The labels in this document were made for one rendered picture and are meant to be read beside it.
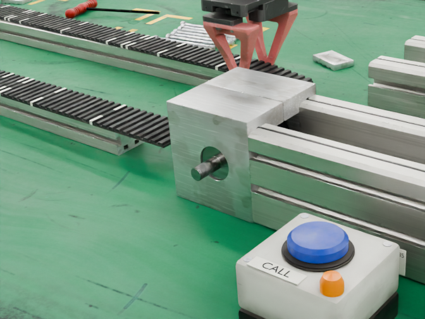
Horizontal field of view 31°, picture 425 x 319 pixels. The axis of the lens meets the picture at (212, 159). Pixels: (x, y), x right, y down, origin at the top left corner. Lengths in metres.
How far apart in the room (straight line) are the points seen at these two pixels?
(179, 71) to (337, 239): 0.53
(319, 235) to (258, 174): 0.14
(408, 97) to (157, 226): 0.27
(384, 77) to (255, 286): 0.32
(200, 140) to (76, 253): 0.14
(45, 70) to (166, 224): 0.47
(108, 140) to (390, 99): 0.29
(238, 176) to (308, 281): 0.18
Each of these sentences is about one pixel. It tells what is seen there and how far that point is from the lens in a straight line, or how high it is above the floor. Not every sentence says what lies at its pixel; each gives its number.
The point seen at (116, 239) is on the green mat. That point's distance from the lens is 0.67.
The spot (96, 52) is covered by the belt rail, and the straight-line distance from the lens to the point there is 1.10.
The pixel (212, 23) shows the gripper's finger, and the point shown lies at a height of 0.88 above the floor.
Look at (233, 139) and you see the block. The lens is 0.64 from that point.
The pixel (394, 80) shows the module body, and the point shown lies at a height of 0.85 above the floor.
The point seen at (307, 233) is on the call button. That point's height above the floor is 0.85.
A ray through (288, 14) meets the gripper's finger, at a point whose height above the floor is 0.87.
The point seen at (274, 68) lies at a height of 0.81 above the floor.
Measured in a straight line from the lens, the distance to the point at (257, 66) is 0.92.
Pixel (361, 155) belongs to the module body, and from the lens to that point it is 0.59.
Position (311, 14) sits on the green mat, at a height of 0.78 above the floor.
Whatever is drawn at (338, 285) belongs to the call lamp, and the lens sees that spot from 0.48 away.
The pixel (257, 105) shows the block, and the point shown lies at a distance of 0.65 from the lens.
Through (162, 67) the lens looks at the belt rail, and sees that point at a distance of 1.01.
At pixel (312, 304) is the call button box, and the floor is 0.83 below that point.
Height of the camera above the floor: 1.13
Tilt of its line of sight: 26 degrees down
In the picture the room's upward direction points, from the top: 5 degrees counter-clockwise
